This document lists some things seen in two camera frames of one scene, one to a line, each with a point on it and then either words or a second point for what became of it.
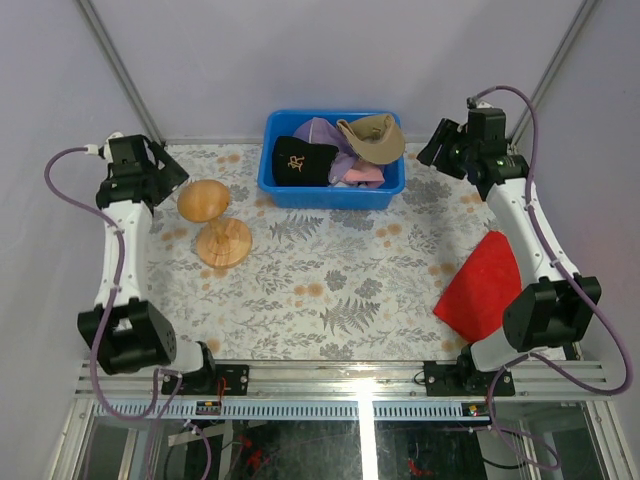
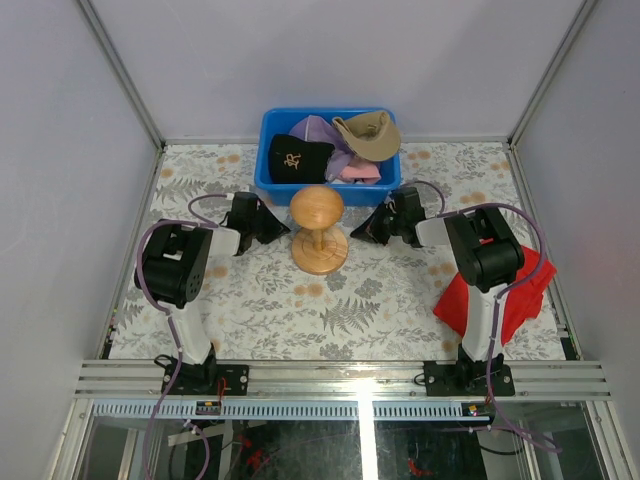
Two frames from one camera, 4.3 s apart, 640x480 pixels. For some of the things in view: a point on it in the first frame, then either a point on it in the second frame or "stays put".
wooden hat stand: (222, 243) -> (318, 249)
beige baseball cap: (376, 139) stays put
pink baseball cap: (364, 172) stays put
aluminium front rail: (349, 378) stays put
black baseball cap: (297, 163) stays put
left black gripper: (170, 172) -> (277, 228)
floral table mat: (250, 282) stays put
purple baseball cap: (320, 131) stays put
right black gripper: (444, 134) -> (369, 230)
